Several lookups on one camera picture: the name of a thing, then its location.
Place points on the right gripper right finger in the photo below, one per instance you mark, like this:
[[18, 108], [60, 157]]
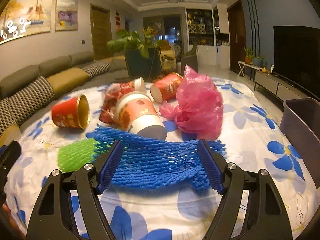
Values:
[[266, 216]]

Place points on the wooden door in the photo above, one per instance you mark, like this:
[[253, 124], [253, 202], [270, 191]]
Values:
[[101, 32]]

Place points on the yellow cushion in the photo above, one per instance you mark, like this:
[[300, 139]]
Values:
[[67, 80]]

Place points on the display cabinet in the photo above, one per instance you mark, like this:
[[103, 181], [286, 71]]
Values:
[[209, 31]]

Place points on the dark entrance door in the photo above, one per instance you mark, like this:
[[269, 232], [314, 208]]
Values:
[[237, 35]]

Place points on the blue foam fruit net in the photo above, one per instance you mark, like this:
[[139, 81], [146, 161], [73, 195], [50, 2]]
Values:
[[149, 163]]

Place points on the large pink plastic bag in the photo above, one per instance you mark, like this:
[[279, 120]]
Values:
[[200, 106]]

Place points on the red cup white rim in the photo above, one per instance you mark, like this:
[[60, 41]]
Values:
[[166, 88]]

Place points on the purple abstract painting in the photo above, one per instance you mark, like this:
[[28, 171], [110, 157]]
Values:
[[66, 15]]

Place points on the grey plastic trash bin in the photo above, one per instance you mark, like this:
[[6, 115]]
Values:
[[300, 123]]

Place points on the green foam fruit net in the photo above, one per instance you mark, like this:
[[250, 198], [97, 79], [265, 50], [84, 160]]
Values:
[[75, 155]]

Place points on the black flat television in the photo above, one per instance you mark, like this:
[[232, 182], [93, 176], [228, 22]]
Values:
[[296, 56]]

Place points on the grey sectional sofa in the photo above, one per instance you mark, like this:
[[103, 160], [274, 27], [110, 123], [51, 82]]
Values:
[[15, 82]]

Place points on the grey armchair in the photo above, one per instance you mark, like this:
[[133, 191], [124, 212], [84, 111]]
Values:
[[190, 59]]

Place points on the red gold paper cup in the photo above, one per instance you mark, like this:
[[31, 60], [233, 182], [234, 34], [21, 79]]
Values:
[[73, 113]]

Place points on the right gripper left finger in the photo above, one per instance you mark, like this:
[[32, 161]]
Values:
[[53, 217]]

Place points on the red snack wrapper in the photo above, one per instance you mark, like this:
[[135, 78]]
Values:
[[114, 93]]

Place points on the orange white paper cup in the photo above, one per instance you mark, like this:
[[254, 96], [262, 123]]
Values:
[[136, 114]]

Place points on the small potted plant orange pot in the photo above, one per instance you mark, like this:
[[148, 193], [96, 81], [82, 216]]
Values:
[[249, 54]]

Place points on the sailboat painting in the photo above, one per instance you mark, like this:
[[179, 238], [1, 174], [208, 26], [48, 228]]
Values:
[[25, 17]]

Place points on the green potted plant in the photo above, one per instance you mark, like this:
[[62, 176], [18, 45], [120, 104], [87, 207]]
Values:
[[142, 54]]

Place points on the floral blue white tablecloth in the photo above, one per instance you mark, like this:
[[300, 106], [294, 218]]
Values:
[[160, 189]]

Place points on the patterned black white cushion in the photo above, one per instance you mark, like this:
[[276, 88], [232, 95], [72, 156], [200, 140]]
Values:
[[30, 99]]

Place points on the grey tv console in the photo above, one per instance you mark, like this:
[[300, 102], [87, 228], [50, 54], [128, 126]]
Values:
[[278, 87]]

